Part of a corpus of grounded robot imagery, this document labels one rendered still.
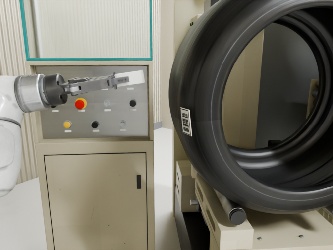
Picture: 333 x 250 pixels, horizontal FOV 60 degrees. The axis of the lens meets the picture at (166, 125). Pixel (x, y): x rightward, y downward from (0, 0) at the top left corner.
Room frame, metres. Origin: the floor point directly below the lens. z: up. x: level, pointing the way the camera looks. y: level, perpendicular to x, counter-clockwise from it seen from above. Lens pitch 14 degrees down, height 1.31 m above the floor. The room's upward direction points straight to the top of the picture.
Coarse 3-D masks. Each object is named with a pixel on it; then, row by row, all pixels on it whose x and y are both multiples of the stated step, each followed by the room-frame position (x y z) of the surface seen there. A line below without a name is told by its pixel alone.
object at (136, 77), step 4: (128, 72) 0.71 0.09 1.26; (132, 72) 0.71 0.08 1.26; (136, 72) 0.71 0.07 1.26; (140, 72) 0.72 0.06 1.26; (116, 76) 0.71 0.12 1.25; (120, 76) 0.71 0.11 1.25; (132, 76) 0.71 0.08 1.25; (136, 76) 0.71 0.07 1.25; (140, 76) 0.72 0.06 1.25; (132, 80) 0.71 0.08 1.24; (136, 80) 0.71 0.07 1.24; (140, 80) 0.72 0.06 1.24; (144, 80) 0.72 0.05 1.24; (116, 84) 0.71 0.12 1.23; (120, 84) 0.71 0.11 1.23; (124, 84) 0.71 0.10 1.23; (128, 84) 0.71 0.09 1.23
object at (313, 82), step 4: (312, 80) 1.17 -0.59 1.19; (316, 80) 1.17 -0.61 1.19; (312, 84) 1.17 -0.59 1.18; (316, 84) 1.16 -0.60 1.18; (312, 88) 1.17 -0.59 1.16; (316, 88) 1.18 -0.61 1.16; (312, 92) 1.17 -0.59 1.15; (316, 92) 1.14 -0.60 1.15; (312, 96) 1.17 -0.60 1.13; (316, 96) 1.14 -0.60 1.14; (308, 100) 1.18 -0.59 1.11; (312, 100) 1.17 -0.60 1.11; (308, 104) 1.18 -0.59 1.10; (312, 104) 1.17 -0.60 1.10; (308, 108) 1.17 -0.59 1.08; (312, 108) 1.17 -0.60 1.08; (308, 112) 1.17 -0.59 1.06
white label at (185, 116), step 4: (180, 108) 0.64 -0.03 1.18; (184, 108) 0.63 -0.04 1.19; (180, 112) 0.64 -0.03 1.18; (184, 112) 0.62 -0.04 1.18; (188, 112) 0.61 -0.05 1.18; (184, 116) 0.62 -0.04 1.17; (188, 116) 0.61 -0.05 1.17; (184, 120) 0.63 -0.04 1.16; (188, 120) 0.61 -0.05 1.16; (184, 124) 0.63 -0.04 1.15; (188, 124) 0.61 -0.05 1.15; (184, 128) 0.63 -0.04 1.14; (188, 128) 0.61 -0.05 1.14; (184, 132) 0.63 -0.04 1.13; (188, 132) 0.62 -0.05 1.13
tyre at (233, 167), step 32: (224, 0) 0.67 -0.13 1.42; (256, 0) 0.62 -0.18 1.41; (288, 0) 0.62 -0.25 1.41; (320, 0) 0.62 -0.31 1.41; (192, 32) 0.73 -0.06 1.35; (224, 32) 0.62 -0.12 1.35; (256, 32) 0.61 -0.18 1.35; (320, 32) 0.92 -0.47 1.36; (192, 64) 0.64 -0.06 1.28; (224, 64) 0.61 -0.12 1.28; (320, 64) 0.94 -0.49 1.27; (192, 96) 0.62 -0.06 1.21; (320, 96) 0.94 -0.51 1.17; (192, 128) 0.63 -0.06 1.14; (320, 128) 0.93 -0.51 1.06; (192, 160) 0.65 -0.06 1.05; (224, 160) 0.61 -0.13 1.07; (256, 160) 0.91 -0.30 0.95; (288, 160) 0.91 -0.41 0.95; (320, 160) 0.85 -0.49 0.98; (224, 192) 0.65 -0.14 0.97; (256, 192) 0.62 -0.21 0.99; (288, 192) 0.62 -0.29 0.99; (320, 192) 0.63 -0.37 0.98
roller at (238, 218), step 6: (216, 192) 0.78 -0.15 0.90; (222, 198) 0.73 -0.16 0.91; (222, 204) 0.71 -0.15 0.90; (228, 204) 0.69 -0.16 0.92; (234, 204) 0.68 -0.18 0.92; (228, 210) 0.67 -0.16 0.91; (234, 210) 0.65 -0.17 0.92; (240, 210) 0.65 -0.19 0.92; (228, 216) 0.66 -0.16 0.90; (234, 216) 0.65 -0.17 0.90; (240, 216) 0.65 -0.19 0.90; (234, 222) 0.65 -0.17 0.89; (240, 222) 0.65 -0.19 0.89
